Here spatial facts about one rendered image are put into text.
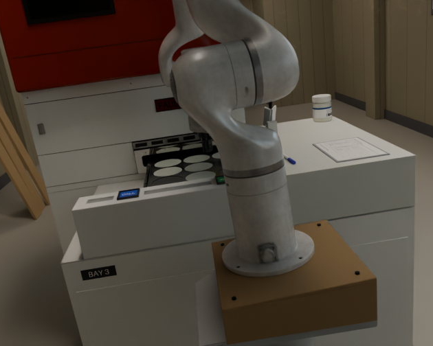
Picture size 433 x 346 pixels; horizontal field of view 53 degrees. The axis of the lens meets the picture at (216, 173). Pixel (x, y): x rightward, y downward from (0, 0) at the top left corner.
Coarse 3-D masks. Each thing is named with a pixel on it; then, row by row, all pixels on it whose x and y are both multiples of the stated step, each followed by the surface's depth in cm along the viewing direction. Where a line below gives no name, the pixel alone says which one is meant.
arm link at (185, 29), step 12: (180, 0) 116; (180, 12) 119; (180, 24) 122; (192, 24) 121; (168, 36) 127; (180, 36) 124; (192, 36) 124; (168, 48) 126; (168, 60) 129; (168, 72) 132; (168, 84) 135
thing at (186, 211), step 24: (144, 192) 115; (168, 192) 112; (192, 192) 110; (216, 192) 111; (96, 216) 110; (120, 216) 110; (144, 216) 111; (168, 216) 112; (192, 216) 112; (216, 216) 113; (96, 240) 112; (120, 240) 112; (144, 240) 113; (168, 240) 114; (192, 240) 114
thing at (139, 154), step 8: (176, 144) 169; (184, 144) 169; (192, 144) 170; (200, 144) 170; (136, 152) 168; (144, 152) 168; (152, 152) 169; (160, 152) 169; (136, 160) 169; (144, 168) 170
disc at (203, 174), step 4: (196, 172) 145; (200, 172) 145; (204, 172) 144; (208, 172) 143; (212, 172) 143; (188, 176) 142; (192, 176) 141; (196, 176) 141; (200, 176) 140; (204, 176) 140; (208, 176) 139; (212, 176) 139; (188, 180) 139
